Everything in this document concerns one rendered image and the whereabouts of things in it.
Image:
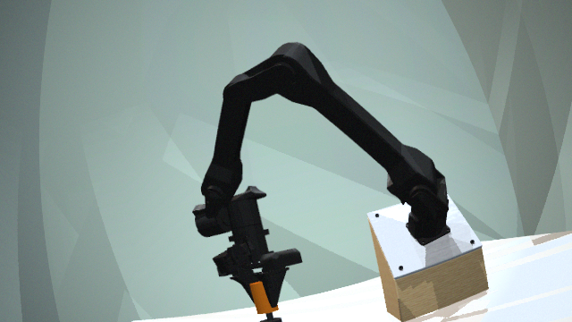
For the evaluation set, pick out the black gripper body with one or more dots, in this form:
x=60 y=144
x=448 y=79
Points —
x=269 y=260

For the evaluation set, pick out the orange knob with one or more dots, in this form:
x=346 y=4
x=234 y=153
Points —
x=262 y=304

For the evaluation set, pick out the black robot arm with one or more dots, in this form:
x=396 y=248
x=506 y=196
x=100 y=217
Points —
x=294 y=72

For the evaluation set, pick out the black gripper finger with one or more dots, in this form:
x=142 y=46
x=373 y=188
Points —
x=272 y=282
x=245 y=280

